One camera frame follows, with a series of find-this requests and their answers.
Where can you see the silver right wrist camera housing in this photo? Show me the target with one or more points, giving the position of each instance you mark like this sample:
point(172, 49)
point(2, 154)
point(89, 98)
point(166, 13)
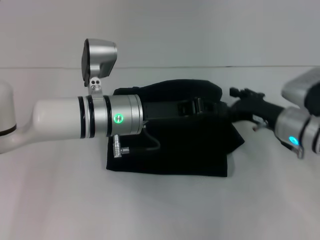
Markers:
point(297, 85)

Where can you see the black shirt with FREE print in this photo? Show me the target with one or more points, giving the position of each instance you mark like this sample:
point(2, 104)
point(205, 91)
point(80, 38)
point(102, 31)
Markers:
point(187, 150)

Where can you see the right gripper silver connector stub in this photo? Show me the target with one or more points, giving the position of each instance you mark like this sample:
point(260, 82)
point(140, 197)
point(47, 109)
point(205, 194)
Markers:
point(258, 125)

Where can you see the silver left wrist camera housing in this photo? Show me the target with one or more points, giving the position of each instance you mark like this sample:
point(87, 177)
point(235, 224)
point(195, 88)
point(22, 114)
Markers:
point(102, 55)

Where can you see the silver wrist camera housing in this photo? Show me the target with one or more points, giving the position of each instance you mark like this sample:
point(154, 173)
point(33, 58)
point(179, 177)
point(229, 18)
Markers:
point(102, 55)
point(297, 85)

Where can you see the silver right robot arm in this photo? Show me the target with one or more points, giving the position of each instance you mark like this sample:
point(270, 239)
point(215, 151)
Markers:
point(295, 127)

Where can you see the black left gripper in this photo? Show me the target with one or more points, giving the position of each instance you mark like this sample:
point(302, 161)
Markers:
point(165, 110)

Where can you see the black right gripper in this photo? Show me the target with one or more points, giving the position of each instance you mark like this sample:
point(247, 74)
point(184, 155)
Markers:
point(260, 108)

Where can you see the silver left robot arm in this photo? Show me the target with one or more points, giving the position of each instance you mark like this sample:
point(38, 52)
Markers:
point(62, 117)

